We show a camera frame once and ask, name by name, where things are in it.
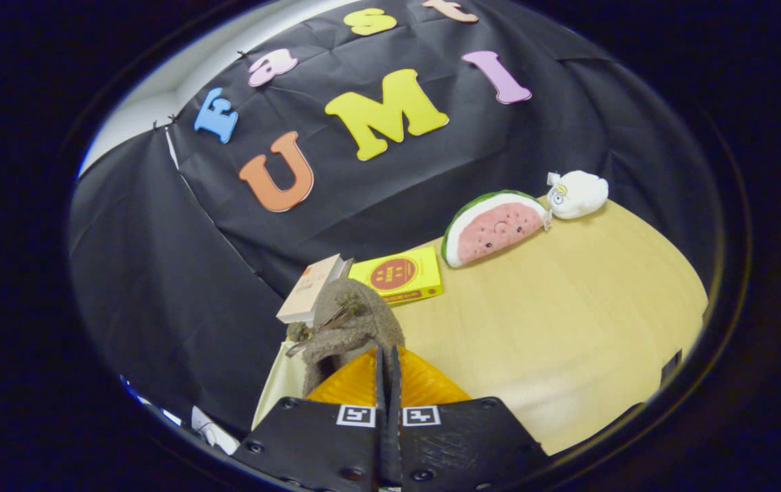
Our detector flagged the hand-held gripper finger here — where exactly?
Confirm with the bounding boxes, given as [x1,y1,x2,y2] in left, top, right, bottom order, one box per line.
[389,344,549,492]
[233,346,390,492]

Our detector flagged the cream storage box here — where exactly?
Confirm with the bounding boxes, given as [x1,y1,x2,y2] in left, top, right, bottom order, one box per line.
[251,340,309,430]

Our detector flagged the brown fuzzy slipper shoe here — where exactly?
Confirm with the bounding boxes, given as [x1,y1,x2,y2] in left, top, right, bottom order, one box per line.
[286,278,406,397]

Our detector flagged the yellow book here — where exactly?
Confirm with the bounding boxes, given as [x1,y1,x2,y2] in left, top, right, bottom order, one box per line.
[348,246,444,305]

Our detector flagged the white side table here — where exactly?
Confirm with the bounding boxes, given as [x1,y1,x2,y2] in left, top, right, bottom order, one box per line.
[189,405,241,455]

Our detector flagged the beige book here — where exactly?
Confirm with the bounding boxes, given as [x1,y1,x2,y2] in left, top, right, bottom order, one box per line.
[276,254,346,325]

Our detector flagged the watermelon slice plush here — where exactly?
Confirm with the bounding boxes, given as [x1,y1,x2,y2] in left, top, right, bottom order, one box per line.
[441,190,553,269]

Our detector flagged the white plush toy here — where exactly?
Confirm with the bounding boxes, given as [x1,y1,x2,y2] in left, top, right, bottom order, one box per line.
[546,169,609,220]

